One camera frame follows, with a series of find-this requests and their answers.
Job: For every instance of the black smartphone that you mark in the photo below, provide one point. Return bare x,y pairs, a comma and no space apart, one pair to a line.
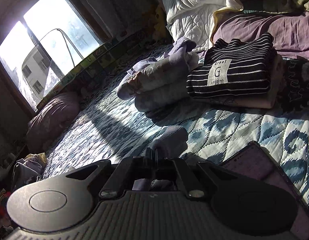
255,161

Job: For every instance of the blue white quilted bedspread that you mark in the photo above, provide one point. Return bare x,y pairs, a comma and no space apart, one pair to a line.
110,128

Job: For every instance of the folded floral lilac garment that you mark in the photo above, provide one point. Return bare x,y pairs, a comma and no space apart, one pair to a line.
156,83

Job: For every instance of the window with curtains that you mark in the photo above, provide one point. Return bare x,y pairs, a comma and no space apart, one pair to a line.
41,41

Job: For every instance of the mauve pillow by window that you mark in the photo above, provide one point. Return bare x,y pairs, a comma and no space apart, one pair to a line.
51,121

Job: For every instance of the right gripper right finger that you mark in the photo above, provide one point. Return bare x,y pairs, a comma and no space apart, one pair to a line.
180,177

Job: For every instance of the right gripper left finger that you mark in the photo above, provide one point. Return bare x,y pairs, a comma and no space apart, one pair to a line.
132,173

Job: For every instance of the white quilted duvet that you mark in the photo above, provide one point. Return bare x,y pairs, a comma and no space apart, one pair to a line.
197,20

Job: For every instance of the beige and lilac sweatshirt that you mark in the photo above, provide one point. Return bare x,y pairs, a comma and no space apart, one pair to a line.
173,142

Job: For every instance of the colourful alphabet foam bumper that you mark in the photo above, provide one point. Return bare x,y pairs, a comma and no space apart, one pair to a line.
96,66

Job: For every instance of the yellow plush toy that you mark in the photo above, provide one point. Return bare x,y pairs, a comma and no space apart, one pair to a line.
155,23

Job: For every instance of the black white striped folded shirt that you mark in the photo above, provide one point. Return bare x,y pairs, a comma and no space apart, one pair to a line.
235,68

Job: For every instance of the grey folded clothes pile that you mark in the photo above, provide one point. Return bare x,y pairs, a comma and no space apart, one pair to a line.
28,170

